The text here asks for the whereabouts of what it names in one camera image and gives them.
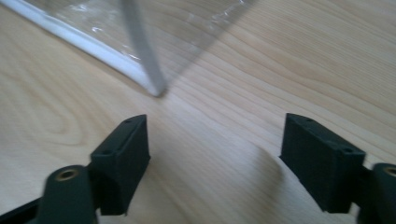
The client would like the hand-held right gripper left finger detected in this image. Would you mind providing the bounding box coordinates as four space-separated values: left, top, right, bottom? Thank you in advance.
89 114 151 217

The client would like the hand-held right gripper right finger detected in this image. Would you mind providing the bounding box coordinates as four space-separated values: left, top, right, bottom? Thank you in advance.
278 112 367 215

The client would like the clear plastic zip bag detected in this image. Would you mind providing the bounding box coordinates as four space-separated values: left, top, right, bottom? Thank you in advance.
0 0 260 98

